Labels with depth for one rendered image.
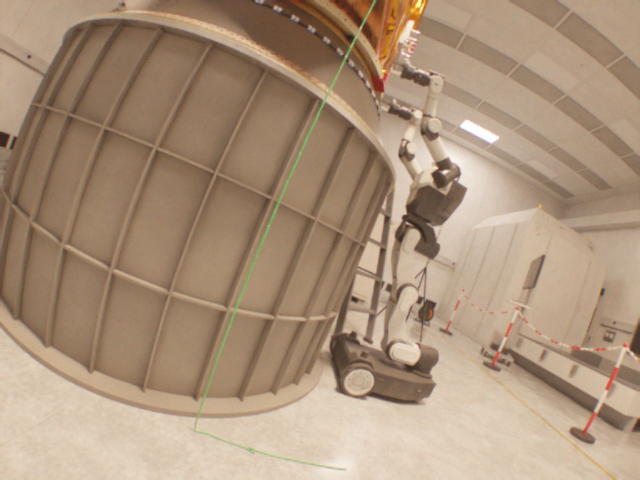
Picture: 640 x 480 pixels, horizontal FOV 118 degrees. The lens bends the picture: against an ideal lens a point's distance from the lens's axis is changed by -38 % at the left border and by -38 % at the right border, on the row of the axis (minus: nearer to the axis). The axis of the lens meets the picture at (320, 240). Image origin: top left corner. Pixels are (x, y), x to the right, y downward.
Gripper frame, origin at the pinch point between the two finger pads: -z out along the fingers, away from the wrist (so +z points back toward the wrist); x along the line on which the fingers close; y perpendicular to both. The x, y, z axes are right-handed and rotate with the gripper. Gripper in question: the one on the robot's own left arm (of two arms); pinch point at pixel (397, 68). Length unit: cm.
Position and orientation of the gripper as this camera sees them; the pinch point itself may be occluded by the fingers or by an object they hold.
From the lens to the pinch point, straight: 184.4
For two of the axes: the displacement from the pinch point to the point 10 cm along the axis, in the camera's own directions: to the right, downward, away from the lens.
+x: 0.6, 0.3, 10.0
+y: 3.9, -9.2, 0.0
